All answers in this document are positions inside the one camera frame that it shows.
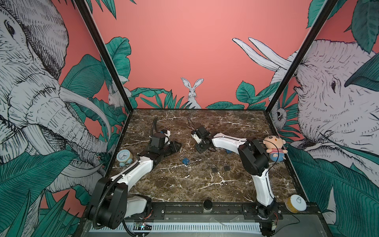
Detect small black padlock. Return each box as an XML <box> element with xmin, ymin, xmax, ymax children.
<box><xmin>223</xmin><ymin>163</ymin><xmax>231</xmax><ymax>172</ymax></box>
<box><xmin>211</xmin><ymin>165</ymin><xmax>218</xmax><ymax>173</ymax></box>

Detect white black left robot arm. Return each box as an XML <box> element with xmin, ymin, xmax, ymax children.
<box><xmin>85</xmin><ymin>130</ymin><xmax>182</xmax><ymax>229</ymax></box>

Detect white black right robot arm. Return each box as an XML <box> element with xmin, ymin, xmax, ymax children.
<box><xmin>191</xmin><ymin>126</ymin><xmax>277</xmax><ymax>220</ymax></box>

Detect blue padlock with keys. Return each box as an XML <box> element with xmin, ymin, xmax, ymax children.
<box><xmin>182</xmin><ymin>158</ymin><xmax>190</xmax><ymax>165</ymax></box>

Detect small teal alarm clock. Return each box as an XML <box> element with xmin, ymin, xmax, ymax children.
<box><xmin>116</xmin><ymin>149</ymin><xmax>133</xmax><ymax>167</ymax></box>

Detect plush doll striped shirt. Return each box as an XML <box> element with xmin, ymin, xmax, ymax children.
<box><xmin>263</xmin><ymin>135</ymin><xmax>288</xmax><ymax>162</ymax></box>

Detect white ventilated strip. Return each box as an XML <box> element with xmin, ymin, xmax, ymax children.
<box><xmin>88</xmin><ymin>222</ymin><xmax>262</xmax><ymax>234</ymax></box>

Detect green circuit board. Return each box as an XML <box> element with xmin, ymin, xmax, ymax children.
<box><xmin>133</xmin><ymin>222</ymin><xmax>153</xmax><ymax>232</ymax></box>

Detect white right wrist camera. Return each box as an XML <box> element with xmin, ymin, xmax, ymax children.
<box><xmin>191</xmin><ymin>130</ymin><xmax>202</xmax><ymax>144</ymax></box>

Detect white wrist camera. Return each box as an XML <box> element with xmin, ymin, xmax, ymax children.
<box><xmin>161</xmin><ymin>129</ymin><xmax>171</xmax><ymax>145</ymax></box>
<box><xmin>191</xmin><ymin>130</ymin><xmax>202</xmax><ymax>144</ymax></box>

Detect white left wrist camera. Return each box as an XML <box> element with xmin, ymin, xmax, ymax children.
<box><xmin>161</xmin><ymin>129</ymin><xmax>171</xmax><ymax>145</ymax></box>

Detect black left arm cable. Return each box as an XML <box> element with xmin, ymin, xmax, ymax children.
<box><xmin>150</xmin><ymin>117</ymin><xmax>159</xmax><ymax>137</ymax></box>

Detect black knob on rail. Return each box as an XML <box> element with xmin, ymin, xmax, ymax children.
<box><xmin>202</xmin><ymin>199</ymin><xmax>213</xmax><ymax>213</ymax></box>

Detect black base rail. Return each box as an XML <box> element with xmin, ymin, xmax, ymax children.
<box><xmin>148</xmin><ymin>202</ymin><xmax>322</xmax><ymax>221</ymax></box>

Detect black left corner frame post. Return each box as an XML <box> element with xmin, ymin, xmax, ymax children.
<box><xmin>75</xmin><ymin>0</ymin><xmax>134</xmax><ymax>114</ymax></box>

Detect black corner frame post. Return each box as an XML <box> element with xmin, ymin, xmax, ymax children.
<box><xmin>75</xmin><ymin>0</ymin><xmax>134</xmax><ymax>114</ymax></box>
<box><xmin>265</xmin><ymin>0</ymin><xmax>338</xmax><ymax>114</ymax></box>

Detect black right corner frame post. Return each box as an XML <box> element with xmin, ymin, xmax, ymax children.
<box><xmin>265</xmin><ymin>0</ymin><xmax>338</xmax><ymax>114</ymax></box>

